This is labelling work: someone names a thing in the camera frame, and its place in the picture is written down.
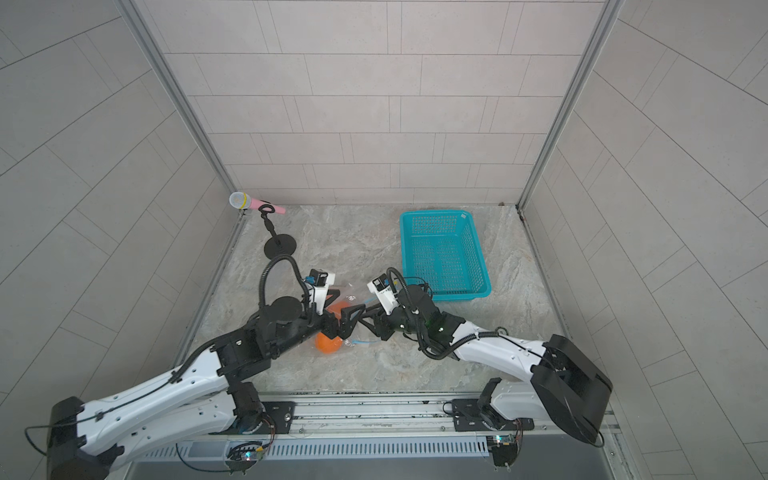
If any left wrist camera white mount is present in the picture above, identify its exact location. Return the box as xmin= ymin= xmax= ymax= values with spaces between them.
xmin=305 ymin=269 xmax=335 ymax=315

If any circuit board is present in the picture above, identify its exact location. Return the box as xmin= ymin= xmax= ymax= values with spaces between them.
xmin=225 ymin=441 xmax=268 ymax=472
xmin=486 ymin=435 xmax=521 ymax=469

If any left circuit board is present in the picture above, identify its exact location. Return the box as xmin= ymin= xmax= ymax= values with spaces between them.
xmin=225 ymin=441 xmax=268 ymax=472

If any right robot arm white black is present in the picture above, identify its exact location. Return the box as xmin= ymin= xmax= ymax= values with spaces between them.
xmin=341 ymin=296 xmax=613 ymax=447

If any white ventilation grille strip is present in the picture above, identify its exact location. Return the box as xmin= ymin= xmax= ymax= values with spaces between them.
xmin=137 ymin=436 xmax=489 ymax=464

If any pink toy microphone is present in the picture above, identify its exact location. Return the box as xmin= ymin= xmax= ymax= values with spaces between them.
xmin=229 ymin=191 xmax=286 ymax=215

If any teal plastic basket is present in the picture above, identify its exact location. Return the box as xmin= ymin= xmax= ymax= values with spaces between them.
xmin=400 ymin=210 xmax=492 ymax=302

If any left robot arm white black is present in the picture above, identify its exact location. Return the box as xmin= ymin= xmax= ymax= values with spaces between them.
xmin=40 ymin=270 xmax=366 ymax=479

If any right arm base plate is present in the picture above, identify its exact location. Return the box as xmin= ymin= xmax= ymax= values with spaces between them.
xmin=443 ymin=399 xmax=535 ymax=432

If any aluminium mounting rail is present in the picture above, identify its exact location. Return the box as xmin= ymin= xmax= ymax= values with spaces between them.
xmin=149 ymin=391 xmax=619 ymax=442

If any clear zip-top bag blue seal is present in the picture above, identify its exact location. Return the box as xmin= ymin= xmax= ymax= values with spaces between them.
xmin=315 ymin=286 xmax=373 ymax=354

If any black microphone stand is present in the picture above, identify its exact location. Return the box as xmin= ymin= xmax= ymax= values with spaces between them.
xmin=258 ymin=203 xmax=297 ymax=259

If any orange ball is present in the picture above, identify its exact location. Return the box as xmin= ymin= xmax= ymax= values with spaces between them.
xmin=325 ymin=299 xmax=351 ymax=320
xmin=315 ymin=332 xmax=344 ymax=354

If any right circuit board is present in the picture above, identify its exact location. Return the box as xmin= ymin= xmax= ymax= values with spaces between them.
xmin=486 ymin=435 xmax=521 ymax=469

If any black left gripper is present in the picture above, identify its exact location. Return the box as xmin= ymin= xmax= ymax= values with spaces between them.
xmin=271 ymin=288 xmax=367 ymax=357

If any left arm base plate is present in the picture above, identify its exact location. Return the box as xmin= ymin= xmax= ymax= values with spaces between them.
xmin=236 ymin=401 xmax=297 ymax=435

